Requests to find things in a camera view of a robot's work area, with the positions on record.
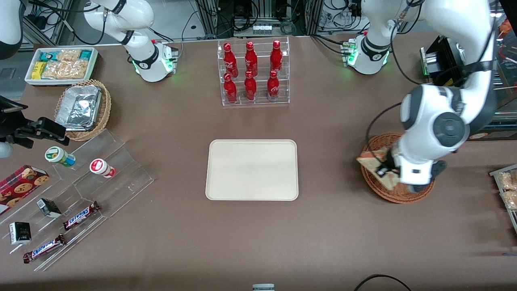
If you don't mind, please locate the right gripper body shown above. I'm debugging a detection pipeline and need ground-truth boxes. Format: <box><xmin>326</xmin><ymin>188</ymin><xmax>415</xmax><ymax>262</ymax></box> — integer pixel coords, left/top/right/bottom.
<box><xmin>0</xmin><ymin>96</ymin><xmax>29</xmax><ymax>141</ymax></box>

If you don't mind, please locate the triangular sandwich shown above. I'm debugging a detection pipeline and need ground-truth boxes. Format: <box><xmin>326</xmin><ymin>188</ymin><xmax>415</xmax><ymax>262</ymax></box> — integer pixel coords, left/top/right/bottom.
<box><xmin>357</xmin><ymin>147</ymin><xmax>401</xmax><ymax>190</ymax></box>

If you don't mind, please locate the round brown wicker basket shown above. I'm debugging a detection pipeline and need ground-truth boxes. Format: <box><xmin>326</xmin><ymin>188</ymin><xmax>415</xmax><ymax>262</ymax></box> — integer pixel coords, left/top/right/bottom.
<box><xmin>360</xmin><ymin>133</ymin><xmax>437</xmax><ymax>204</ymax></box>

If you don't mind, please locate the light oval wicker basket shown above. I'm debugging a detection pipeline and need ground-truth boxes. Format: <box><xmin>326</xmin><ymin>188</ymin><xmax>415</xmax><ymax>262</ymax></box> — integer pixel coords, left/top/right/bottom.
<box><xmin>54</xmin><ymin>79</ymin><xmax>112</xmax><ymax>141</ymax></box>

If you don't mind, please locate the grey metal snack tray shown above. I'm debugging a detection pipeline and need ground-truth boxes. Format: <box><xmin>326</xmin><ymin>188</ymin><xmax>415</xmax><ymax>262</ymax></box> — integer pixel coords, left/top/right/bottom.
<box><xmin>490</xmin><ymin>164</ymin><xmax>517</xmax><ymax>235</ymax></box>

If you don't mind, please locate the beige rectangular tray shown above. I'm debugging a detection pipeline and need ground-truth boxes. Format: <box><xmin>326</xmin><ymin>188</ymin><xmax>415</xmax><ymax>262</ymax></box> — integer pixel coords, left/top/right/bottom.
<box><xmin>205</xmin><ymin>139</ymin><xmax>299</xmax><ymax>201</ymax></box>

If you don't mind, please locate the green lid yogurt cup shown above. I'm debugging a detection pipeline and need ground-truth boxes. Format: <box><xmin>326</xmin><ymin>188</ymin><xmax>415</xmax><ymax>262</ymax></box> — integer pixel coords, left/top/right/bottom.
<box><xmin>45</xmin><ymin>146</ymin><xmax>76</xmax><ymax>167</ymax></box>

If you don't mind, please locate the aluminium foil container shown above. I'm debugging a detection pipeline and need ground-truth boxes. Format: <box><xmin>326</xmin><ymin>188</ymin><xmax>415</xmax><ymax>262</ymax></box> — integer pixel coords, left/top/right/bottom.
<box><xmin>55</xmin><ymin>84</ymin><xmax>102</xmax><ymax>132</ymax></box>

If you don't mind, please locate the red tartan cookie box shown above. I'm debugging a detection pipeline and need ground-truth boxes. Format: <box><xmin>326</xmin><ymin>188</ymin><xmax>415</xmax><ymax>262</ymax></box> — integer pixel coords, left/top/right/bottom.
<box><xmin>0</xmin><ymin>165</ymin><xmax>50</xmax><ymax>216</ymax></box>

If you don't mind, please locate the white rectangular snack bin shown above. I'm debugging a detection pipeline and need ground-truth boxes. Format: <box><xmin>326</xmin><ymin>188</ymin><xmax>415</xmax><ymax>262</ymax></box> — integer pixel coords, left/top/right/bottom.
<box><xmin>25</xmin><ymin>47</ymin><xmax>99</xmax><ymax>86</ymax></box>

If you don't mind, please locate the clear cracker packet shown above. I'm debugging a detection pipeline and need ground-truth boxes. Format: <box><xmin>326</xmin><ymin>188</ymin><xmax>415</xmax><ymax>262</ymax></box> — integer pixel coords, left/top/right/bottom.
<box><xmin>65</xmin><ymin>60</ymin><xmax>90</xmax><ymax>80</ymax></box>
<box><xmin>42</xmin><ymin>61</ymin><xmax>67</xmax><ymax>80</ymax></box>
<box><xmin>501</xmin><ymin>190</ymin><xmax>517</xmax><ymax>211</ymax></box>
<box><xmin>57</xmin><ymin>49</ymin><xmax>82</xmax><ymax>62</ymax></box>
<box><xmin>498</xmin><ymin>171</ymin><xmax>517</xmax><ymax>191</ymax></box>

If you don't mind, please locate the red lid yogurt cup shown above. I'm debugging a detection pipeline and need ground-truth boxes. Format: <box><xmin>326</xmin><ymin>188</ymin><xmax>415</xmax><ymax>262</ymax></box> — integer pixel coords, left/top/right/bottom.
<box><xmin>90</xmin><ymin>158</ymin><xmax>116</xmax><ymax>179</ymax></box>

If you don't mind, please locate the small black box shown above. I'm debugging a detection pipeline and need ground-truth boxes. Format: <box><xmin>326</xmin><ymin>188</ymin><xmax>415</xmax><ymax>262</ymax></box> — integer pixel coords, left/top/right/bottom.
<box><xmin>37</xmin><ymin>198</ymin><xmax>62</xmax><ymax>219</ymax></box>
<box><xmin>9</xmin><ymin>221</ymin><xmax>32</xmax><ymax>245</ymax></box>

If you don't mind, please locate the clear acrylic tiered display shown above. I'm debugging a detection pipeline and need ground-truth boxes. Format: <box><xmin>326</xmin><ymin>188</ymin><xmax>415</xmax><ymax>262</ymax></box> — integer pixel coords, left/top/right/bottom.
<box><xmin>0</xmin><ymin>129</ymin><xmax>155</xmax><ymax>272</ymax></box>

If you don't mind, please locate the snickers chocolate bar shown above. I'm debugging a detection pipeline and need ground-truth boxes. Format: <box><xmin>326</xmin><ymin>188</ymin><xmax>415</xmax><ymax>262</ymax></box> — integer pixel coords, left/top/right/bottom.
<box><xmin>23</xmin><ymin>234</ymin><xmax>66</xmax><ymax>264</ymax></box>
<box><xmin>63</xmin><ymin>201</ymin><xmax>101</xmax><ymax>231</ymax></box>

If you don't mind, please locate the black machine with yellow panel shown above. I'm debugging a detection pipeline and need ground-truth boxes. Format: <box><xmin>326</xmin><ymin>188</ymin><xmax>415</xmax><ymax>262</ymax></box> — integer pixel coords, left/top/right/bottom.
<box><xmin>420</xmin><ymin>34</ymin><xmax>517</xmax><ymax>142</ymax></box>

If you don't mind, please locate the red cola bottle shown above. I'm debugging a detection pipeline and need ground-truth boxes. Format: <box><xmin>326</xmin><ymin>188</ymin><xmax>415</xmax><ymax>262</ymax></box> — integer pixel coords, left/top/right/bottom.
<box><xmin>244</xmin><ymin>71</ymin><xmax>257</xmax><ymax>101</ymax></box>
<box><xmin>267</xmin><ymin>70</ymin><xmax>280</xmax><ymax>101</ymax></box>
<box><xmin>270</xmin><ymin>40</ymin><xmax>283</xmax><ymax>74</ymax></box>
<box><xmin>245</xmin><ymin>41</ymin><xmax>258</xmax><ymax>76</ymax></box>
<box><xmin>223</xmin><ymin>73</ymin><xmax>238</xmax><ymax>104</ymax></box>
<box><xmin>223</xmin><ymin>43</ymin><xmax>239</xmax><ymax>78</ymax></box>

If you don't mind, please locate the clear acrylic bottle rack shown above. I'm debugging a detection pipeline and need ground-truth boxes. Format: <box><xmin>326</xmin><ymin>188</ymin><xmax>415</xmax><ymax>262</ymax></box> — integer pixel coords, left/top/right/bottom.
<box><xmin>217</xmin><ymin>36</ymin><xmax>290</xmax><ymax>107</ymax></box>

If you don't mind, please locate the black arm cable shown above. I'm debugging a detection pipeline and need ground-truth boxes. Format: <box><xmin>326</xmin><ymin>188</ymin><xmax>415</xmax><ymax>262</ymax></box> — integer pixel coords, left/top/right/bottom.
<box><xmin>365</xmin><ymin>0</ymin><xmax>497</xmax><ymax>162</ymax></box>

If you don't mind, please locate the black cable loop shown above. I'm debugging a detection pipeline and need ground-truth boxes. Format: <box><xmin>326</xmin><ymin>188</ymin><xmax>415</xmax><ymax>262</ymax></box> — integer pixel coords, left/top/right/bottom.
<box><xmin>354</xmin><ymin>274</ymin><xmax>412</xmax><ymax>291</ymax></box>

